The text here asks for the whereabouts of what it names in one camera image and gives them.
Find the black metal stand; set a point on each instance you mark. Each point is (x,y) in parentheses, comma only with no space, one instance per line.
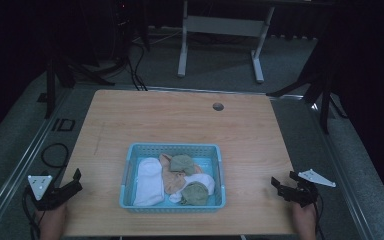
(50,90)
(325,100)

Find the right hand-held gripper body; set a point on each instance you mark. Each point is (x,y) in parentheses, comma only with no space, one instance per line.
(305,193)

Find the beige sock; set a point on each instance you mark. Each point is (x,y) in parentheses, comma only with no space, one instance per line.
(171,180)

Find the person's left hand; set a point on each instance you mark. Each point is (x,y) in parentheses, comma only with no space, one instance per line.
(52,221)

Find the person's right hand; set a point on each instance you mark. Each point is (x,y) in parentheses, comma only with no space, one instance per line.
(304,220)

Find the large white sock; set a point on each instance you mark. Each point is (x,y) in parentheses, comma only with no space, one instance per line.
(149,181)

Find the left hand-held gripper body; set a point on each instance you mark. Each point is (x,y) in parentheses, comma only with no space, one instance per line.
(40,185)

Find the white metal desk frame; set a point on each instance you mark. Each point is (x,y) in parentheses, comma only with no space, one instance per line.
(223,26)

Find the blue plastic basket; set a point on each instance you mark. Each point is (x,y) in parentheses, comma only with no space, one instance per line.
(213,156)

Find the green rolled sock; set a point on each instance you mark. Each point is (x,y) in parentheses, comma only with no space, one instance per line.
(195,194)
(182,163)

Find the small white sock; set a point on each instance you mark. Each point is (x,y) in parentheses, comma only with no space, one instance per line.
(203,180)

